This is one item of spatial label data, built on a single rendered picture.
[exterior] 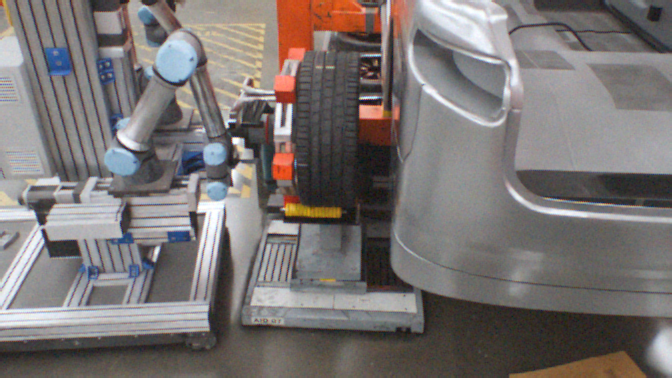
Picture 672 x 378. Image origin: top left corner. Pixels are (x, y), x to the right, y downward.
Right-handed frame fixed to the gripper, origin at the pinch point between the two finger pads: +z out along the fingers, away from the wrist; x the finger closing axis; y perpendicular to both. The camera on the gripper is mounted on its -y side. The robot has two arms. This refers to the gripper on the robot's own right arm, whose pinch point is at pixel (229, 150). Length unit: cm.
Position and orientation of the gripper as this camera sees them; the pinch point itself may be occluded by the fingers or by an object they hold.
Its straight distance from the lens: 235.6
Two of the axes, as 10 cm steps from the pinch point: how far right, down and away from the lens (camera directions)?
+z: -0.3, -5.4, 8.4
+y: 0.1, -8.4, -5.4
